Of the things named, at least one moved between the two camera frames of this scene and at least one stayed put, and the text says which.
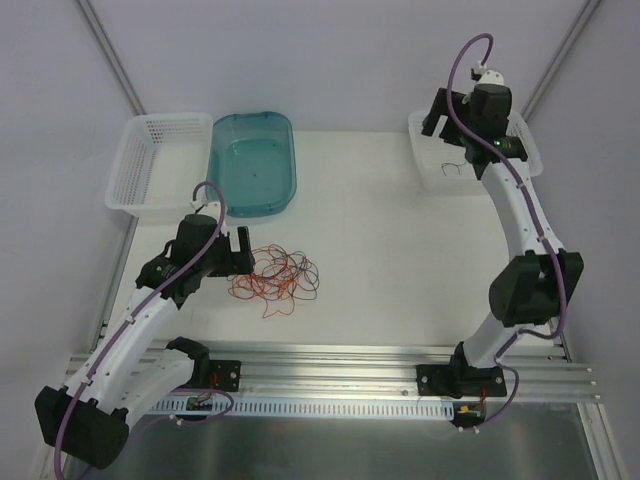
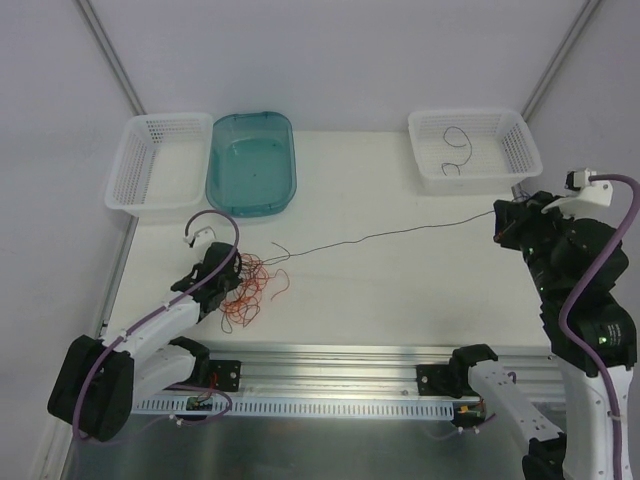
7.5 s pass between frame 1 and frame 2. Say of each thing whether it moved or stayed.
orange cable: moved
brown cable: moved
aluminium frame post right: stayed
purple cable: moved
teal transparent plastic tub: stayed
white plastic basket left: stayed
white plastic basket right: stayed
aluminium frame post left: stayed
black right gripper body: moved
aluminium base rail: stayed
